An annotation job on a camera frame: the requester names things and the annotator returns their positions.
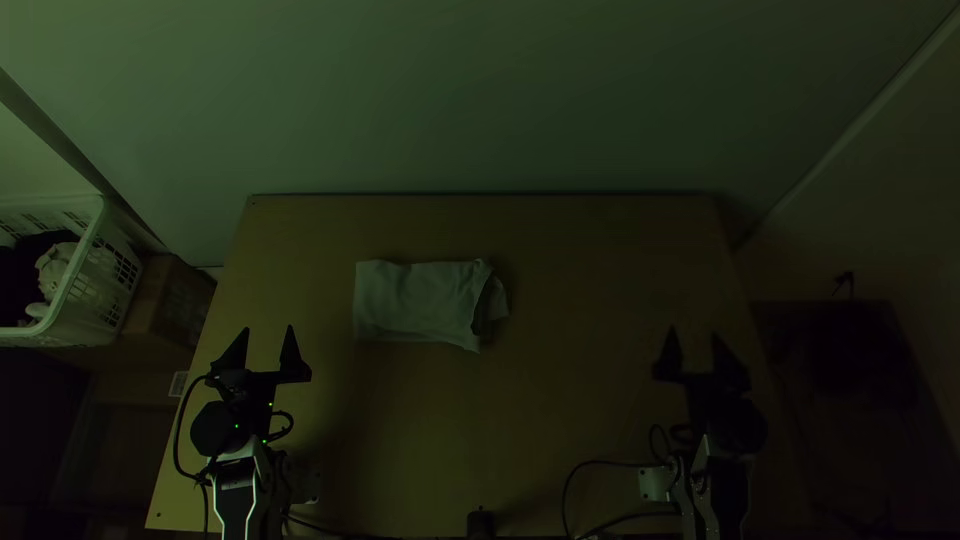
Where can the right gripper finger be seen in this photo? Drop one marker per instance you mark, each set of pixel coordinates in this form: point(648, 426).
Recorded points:
point(727, 367)
point(669, 358)

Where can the white laundry basket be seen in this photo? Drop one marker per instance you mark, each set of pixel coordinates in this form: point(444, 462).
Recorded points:
point(94, 289)

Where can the white t-shirt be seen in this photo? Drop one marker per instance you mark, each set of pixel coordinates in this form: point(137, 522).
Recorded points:
point(420, 300)

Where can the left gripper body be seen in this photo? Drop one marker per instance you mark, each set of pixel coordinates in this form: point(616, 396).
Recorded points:
point(255, 386)

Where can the cardboard box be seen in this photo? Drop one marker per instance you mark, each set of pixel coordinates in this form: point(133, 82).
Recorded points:
point(169, 300)

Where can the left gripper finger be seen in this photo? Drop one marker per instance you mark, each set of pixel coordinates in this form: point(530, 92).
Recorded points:
point(235, 354)
point(292, 356)

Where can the heap of clothes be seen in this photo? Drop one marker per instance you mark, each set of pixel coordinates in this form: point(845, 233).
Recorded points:
point(45, 274)

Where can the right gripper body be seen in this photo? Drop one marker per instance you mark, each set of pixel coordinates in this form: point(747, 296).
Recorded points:
point(709, 394)

